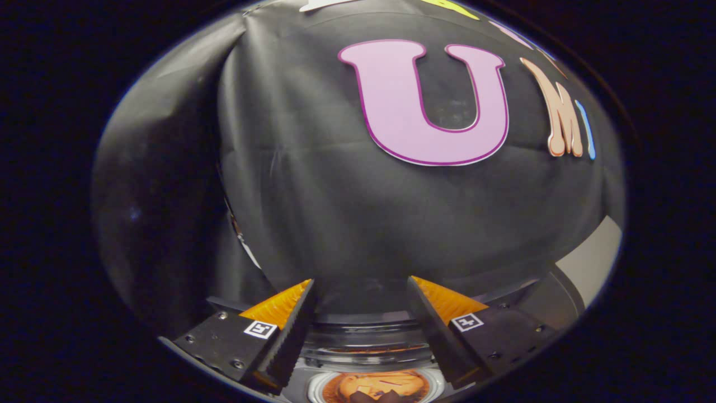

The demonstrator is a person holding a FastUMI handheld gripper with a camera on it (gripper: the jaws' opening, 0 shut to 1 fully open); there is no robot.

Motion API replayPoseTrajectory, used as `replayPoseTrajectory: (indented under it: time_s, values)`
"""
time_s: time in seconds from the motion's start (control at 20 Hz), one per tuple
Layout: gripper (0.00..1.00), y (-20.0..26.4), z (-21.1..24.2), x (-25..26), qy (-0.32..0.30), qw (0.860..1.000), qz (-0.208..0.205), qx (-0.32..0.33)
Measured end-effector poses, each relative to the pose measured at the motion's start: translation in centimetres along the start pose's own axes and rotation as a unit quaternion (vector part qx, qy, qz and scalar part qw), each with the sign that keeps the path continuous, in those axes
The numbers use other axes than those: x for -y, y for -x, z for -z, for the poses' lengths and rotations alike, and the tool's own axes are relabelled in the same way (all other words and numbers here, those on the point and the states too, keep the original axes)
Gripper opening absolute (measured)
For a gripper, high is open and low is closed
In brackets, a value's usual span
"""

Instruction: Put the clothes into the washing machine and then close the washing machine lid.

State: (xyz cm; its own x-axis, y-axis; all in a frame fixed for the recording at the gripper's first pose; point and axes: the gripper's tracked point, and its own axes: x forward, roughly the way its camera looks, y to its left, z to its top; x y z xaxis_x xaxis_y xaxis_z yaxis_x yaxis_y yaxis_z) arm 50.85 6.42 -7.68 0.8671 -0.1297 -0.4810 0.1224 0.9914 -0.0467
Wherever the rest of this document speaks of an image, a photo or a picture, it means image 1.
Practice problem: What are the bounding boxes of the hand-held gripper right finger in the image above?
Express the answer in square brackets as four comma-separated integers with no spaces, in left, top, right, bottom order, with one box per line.
[407,275,560,390]

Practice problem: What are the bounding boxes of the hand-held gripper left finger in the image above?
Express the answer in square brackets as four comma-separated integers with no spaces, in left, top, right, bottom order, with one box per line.
[158,279,315,395]

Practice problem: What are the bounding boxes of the gray washing machine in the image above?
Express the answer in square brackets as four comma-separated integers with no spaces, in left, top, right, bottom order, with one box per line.
[207,297,560,403]

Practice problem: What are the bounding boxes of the orange button shirt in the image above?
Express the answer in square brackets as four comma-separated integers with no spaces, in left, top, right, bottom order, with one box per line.
[323,371,430,403]

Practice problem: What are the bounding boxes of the black backdrop cloth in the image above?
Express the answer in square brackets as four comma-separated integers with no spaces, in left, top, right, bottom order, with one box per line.
[92,3,626,331]

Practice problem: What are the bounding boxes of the white cabinet with dark top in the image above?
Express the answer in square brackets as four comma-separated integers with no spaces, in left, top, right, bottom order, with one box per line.
[551,215,623,314]

